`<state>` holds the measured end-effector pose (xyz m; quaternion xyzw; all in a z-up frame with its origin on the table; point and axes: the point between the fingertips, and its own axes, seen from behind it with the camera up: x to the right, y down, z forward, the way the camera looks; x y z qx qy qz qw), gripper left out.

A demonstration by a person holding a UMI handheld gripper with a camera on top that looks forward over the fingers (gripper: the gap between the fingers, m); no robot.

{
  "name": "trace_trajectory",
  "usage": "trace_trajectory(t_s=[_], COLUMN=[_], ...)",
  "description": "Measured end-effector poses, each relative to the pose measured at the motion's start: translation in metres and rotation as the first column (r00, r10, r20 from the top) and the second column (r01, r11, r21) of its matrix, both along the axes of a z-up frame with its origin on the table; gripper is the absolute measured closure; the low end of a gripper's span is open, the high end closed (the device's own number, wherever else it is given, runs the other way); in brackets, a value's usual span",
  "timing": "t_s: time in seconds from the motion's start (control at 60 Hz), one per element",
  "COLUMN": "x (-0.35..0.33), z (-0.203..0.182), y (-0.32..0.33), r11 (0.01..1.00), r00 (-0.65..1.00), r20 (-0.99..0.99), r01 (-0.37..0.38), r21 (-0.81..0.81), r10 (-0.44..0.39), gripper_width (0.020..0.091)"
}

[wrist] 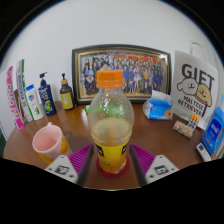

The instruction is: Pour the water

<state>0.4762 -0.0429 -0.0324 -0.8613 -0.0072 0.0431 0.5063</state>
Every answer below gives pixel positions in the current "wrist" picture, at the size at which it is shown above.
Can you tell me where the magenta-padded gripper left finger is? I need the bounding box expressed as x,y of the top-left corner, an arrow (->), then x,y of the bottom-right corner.
44,143 -> 95,187

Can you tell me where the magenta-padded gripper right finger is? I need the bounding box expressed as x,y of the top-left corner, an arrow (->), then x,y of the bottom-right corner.
129,143 -> 180,187

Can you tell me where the orange-capped juice bottle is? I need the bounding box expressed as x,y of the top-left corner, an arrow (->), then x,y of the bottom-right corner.
87,69 -> 135,175

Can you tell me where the pink yellow flowered mug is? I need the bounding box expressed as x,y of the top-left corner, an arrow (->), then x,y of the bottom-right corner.
31,121 -> 70,164

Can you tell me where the patterned snack packet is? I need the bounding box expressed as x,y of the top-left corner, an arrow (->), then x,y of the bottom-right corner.
172,119 -> 195,139

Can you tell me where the blue tissue pack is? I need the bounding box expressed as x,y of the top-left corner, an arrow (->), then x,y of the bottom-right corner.
142,90 -> 174,121

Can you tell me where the colourful puzzle cube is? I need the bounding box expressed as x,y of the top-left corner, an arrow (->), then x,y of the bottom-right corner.
187,113 -> 200,130

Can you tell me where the amber pump bottle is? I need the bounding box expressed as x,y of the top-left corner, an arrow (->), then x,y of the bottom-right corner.
59,73 -> 75,111

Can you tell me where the dark blue pump bottle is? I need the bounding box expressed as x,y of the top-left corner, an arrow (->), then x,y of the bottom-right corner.
37,71 -> 58,117

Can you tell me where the white shampoo bottle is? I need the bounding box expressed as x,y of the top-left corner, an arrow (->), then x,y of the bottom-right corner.
25,83 -> 45,121

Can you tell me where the blue detergent bottle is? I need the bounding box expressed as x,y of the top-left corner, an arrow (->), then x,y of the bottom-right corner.
201,94 -> 224,156

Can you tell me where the green plastic crate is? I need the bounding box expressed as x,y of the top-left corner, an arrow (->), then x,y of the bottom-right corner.
0,128 -> 7,158

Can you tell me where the framed group photo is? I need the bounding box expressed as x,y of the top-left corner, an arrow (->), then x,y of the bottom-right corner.
71,44 -> 172,106

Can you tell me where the tall white printed box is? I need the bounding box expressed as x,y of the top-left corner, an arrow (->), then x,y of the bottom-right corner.
15,58 -> 34,123

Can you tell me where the brown wooden chair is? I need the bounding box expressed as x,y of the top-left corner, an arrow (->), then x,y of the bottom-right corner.
13,89 -> 22,113

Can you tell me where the tall pink printed box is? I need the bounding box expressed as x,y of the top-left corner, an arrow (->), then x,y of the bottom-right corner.
5,65 -> 26,131

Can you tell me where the white printed paper bag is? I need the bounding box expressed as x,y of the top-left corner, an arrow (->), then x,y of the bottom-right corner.
169,41 -> 219,129

